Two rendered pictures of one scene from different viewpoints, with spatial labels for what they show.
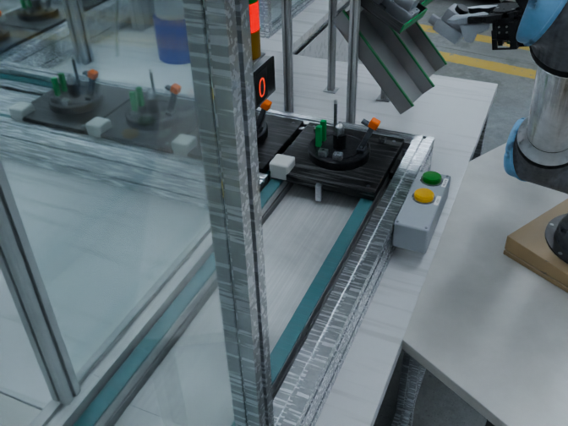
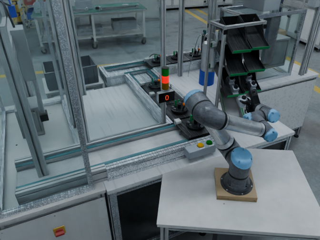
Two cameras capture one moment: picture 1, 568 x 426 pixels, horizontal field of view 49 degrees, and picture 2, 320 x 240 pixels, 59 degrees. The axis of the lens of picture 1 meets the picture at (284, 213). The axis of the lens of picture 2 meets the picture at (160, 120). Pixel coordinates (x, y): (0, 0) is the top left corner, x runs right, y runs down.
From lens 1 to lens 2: 121 cm
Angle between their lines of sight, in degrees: 34
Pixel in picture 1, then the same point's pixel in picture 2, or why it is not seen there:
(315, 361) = (129, 161)
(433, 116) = not seen: hidden behind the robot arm
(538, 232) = (225, 171)
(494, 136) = not seen: outside the picture
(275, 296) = (144, 148)
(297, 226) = (167, 137)
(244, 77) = (73, 88)
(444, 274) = (192, 168)
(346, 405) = (135, 177)
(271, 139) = (185, 115)
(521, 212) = not seen: hidden behind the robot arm
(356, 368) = (145, 172)
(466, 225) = (215, 162)
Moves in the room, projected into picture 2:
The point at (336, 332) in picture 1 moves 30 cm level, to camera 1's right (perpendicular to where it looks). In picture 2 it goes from (140, 159) to (177, 181)
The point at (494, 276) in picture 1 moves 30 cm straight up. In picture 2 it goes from (203, 175) to (206, 137)
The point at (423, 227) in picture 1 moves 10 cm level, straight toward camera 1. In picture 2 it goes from (189, 151) to (176, 157)
